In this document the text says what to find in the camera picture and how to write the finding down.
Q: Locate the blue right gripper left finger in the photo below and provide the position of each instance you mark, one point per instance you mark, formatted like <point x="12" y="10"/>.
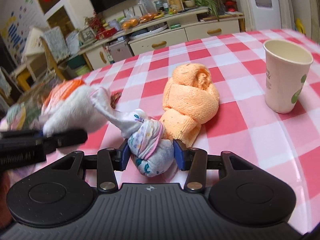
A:
<point x="122" y="156"/>

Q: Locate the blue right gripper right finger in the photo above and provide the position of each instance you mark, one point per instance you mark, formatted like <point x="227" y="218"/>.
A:
<point x="179" y="152"/>

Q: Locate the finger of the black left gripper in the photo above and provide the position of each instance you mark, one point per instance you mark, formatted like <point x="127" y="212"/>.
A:
<point x="28" y="147"/>

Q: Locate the white floral knotted cloth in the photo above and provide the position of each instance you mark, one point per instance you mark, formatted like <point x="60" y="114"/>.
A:
<point x="151" y="151"/>

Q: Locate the orange white tissue pack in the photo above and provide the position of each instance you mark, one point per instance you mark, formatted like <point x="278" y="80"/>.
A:
<point x="69" y="105"/>

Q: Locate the orange twisted towel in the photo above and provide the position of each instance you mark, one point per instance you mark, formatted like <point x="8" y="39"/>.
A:
<point x="190" y="99"/>

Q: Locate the pink checkered tablecloth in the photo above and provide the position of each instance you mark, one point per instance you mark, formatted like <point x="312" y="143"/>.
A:
<point x="286" y="145"/>

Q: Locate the wooden dining chair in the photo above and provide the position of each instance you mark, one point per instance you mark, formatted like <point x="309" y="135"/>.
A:
<point x="55" y="50"/>

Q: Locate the cream TV cabinet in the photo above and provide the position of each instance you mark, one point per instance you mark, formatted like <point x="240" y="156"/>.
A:
<point x="166" y="31"/>

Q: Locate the white paper cup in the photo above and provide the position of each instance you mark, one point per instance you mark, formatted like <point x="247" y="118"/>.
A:
<point x="287" y="67"/>

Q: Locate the bag of oranges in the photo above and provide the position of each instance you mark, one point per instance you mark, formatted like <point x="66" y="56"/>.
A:
<point x="148" y="10"/>

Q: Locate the framed picture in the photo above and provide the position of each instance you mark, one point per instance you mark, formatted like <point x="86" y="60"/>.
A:
<point x="175" y="6"/>

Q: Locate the white standing air conditioner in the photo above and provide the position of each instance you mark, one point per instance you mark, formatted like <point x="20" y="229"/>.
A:
<point x="267" y="14"/>

